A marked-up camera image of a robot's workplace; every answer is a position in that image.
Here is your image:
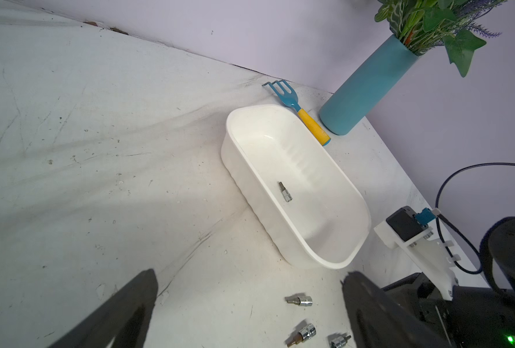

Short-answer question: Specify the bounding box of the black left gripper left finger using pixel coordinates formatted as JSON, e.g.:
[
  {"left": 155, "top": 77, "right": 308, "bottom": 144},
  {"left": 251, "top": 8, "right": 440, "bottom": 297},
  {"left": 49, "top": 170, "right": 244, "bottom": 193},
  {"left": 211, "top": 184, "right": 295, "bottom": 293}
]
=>
[{"left": 51, "top": 269, "right": 158, "bottom": 347}]

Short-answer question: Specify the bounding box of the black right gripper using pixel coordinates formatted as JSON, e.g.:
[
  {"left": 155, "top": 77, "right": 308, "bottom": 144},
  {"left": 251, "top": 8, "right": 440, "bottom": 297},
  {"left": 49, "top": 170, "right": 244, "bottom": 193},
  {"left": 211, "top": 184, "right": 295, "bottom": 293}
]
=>
[{"left": 383, "top": 273, "right": 515, "bottom": 347}]

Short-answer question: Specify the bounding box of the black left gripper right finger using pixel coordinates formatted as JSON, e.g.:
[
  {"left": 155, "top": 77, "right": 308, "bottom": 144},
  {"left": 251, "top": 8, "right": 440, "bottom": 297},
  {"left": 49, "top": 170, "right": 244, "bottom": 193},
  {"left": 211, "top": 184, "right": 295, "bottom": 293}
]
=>
[{"left": 342, "top": 272, "right": 449, "bottom": 348}]

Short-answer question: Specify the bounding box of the silver socket bit small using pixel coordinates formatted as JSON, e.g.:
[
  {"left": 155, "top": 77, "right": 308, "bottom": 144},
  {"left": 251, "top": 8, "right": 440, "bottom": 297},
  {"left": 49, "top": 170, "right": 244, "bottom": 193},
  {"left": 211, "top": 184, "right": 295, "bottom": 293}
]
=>
[{"left": 329, "top": 334, "right": 352, "bottom": 348}]

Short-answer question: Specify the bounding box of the silver bit brown tip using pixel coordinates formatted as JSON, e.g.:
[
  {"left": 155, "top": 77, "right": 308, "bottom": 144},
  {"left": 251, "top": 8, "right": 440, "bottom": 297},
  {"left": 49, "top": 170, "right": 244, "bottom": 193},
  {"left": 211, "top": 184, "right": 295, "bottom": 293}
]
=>
[{"left": 286, "top": 324, "right": 316, "bottom": 347}]

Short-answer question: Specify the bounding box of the silver hex bit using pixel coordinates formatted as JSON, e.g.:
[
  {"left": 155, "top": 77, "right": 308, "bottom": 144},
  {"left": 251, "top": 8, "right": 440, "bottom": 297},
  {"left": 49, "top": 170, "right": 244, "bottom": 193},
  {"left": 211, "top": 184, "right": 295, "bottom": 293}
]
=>
[{"left": 279, "top": 182, "right": 292, "bottom": 202}]

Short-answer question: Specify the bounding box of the white plastic storage box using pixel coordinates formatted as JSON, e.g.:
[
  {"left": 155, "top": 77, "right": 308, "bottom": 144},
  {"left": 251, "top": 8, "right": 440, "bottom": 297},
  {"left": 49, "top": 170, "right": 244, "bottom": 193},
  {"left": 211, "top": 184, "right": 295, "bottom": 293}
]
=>
[{"left": 221, "top": 104, "right": 371, "bottom": 270}]

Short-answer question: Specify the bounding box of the teal cylindrical vase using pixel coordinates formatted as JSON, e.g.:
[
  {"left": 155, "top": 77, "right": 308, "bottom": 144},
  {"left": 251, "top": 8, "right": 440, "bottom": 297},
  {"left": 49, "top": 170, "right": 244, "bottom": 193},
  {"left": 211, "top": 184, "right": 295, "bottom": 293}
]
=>
[{"left": 319, "top": 35, "right": 418, "bottom": 136}]

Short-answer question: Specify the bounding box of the blue yellow toy rake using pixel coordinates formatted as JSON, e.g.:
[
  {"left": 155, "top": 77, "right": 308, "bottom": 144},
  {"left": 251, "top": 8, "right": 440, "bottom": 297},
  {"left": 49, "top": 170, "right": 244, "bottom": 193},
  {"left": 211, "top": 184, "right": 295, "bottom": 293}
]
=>
[{"left": 263, "top": 80, "right": 331, "bottom": 146}]

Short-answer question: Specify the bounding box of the green artificial plant bouquet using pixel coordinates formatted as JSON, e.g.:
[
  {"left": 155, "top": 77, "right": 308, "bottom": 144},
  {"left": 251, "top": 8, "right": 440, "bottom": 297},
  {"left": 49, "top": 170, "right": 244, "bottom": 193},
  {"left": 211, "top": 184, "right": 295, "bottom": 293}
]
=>
[{"left": 374, "top": 0, "right": 505, "bottom": 78}]

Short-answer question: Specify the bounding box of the black right camera cable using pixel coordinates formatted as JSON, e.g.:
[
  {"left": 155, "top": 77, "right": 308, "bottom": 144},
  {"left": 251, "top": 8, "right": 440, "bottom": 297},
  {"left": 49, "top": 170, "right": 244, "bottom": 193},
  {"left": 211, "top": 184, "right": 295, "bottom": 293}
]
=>
[{"left": 434, "top": 162, "right": 515, "bottom": 276}]

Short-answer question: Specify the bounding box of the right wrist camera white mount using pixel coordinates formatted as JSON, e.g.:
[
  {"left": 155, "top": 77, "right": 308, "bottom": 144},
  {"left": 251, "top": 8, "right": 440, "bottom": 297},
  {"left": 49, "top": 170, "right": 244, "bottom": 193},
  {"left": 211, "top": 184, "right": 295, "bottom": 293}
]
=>
[{"left": 374, "top": 206, "right": 460, "bottom": 301}]

